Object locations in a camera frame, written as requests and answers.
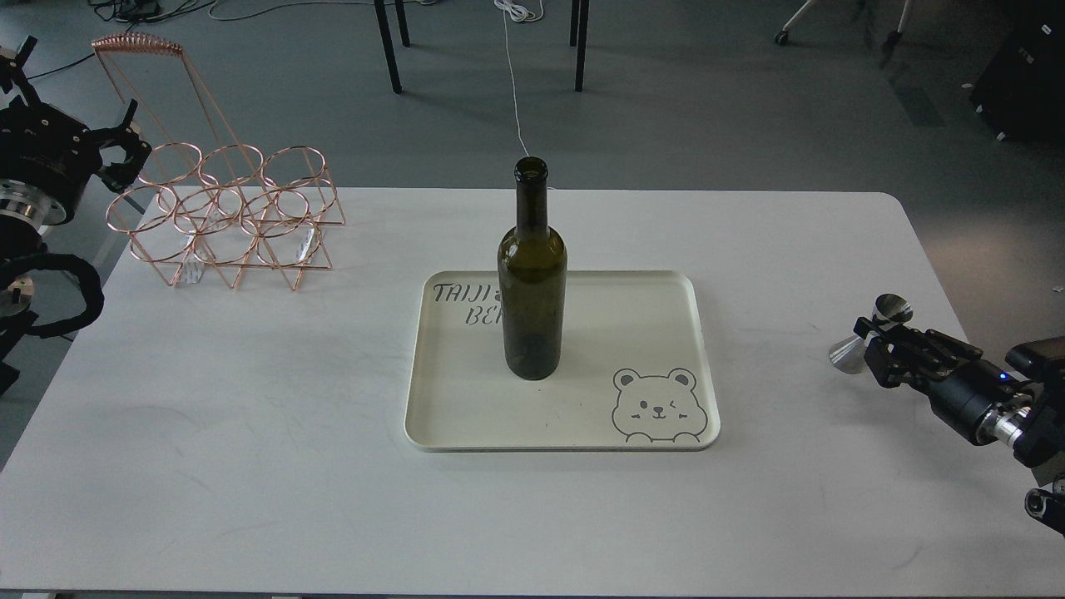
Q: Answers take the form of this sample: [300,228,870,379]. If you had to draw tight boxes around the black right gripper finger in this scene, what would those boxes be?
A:
[855,317,983,363]
[864,337,929,391]

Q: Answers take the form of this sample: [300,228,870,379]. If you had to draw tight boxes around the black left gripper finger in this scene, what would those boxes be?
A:
[87,100,152,163]
[96,155,147,193]

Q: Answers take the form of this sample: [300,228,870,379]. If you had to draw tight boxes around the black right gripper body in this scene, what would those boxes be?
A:
[908,337,1033,446]

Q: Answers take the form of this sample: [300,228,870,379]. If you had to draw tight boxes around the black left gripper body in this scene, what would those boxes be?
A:
[1,100,97,225]

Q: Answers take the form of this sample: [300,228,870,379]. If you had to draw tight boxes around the steel double jigger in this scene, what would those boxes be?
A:
[828,295,913,375]

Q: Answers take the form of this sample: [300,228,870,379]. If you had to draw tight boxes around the dark green wine bottle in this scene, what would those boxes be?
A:
[496,156,567,381]

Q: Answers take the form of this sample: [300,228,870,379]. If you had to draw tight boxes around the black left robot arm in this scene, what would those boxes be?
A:
[1,37,152,356]

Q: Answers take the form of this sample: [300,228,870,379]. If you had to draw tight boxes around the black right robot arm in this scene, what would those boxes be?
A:
[853,317,1064,470]

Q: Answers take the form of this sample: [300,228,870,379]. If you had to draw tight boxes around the cream bear serving tray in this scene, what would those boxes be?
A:
[404,270,721,451]

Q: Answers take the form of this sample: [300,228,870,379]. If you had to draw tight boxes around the black equipment box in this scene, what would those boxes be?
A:
[970,1,1064,141]

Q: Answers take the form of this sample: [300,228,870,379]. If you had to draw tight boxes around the black table leg left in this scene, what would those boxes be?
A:
[372,0,411,95]

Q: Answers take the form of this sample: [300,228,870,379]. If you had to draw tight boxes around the black table leg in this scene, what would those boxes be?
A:
[372,0,411,95]
[569,0,591,92]

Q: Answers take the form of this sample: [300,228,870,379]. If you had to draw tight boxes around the white chair base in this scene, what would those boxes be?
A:
[774,0,912,47]

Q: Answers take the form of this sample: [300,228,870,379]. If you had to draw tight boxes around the black table leg right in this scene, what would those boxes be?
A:
[569,0,591,92]

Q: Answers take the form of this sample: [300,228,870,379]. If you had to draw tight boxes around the copper wire bottle rack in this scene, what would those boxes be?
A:
[92,32,347,291]

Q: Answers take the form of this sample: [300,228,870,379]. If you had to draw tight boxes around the black floor cables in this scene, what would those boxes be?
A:
[17,0,375,84]

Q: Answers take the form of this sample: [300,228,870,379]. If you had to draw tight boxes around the white floor cable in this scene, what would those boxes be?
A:
[494,0,557,192]

